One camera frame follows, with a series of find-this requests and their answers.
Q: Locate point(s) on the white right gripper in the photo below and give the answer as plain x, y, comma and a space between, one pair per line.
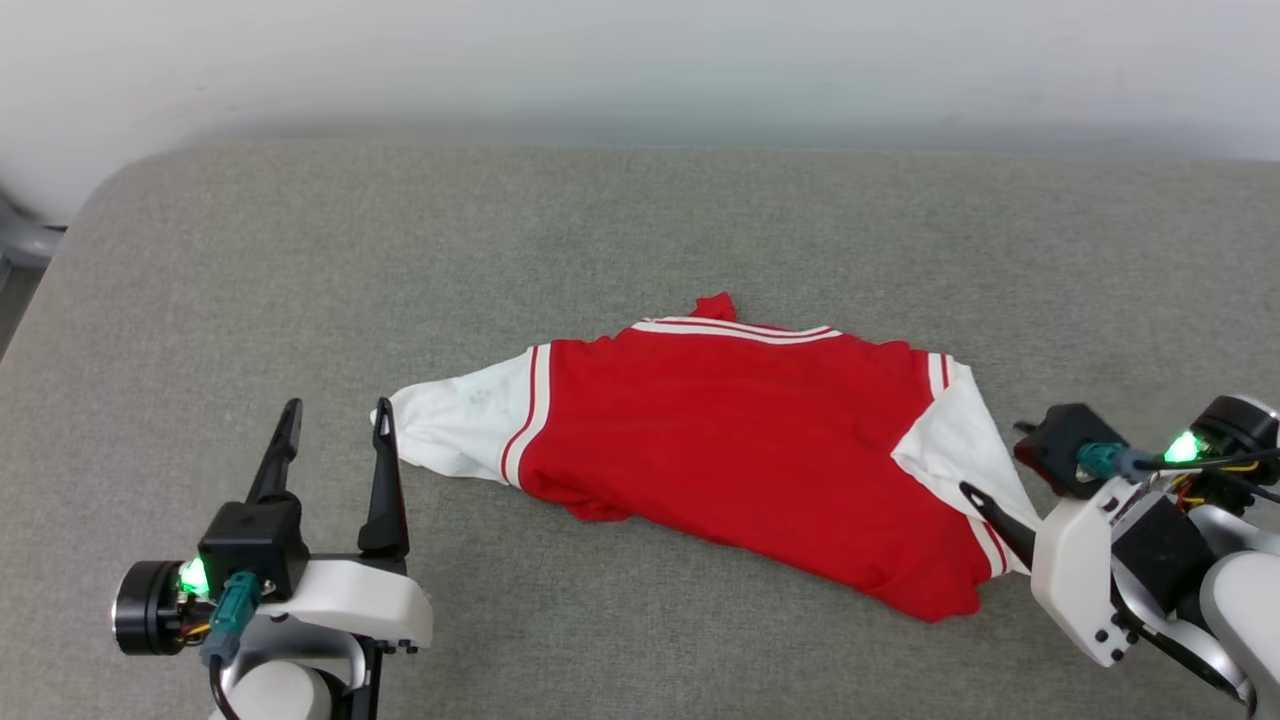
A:
1075, 570

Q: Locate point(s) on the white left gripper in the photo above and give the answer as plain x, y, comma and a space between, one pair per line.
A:
360, 600

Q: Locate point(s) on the red and white t-shirt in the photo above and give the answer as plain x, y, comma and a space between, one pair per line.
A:
720, 430

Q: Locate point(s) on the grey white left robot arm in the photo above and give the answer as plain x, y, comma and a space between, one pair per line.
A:
280, 695

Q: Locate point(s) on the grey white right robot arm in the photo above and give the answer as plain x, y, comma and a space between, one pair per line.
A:
1240, 600

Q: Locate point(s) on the grey fabric sofa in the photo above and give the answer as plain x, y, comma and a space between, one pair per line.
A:
600, 220

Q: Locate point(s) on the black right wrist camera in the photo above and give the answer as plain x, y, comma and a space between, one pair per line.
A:
1060, 445

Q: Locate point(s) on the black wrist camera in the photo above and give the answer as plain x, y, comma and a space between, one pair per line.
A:
1060, 445
250, 545

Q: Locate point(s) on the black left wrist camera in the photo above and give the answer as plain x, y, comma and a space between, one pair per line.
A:
250, 545

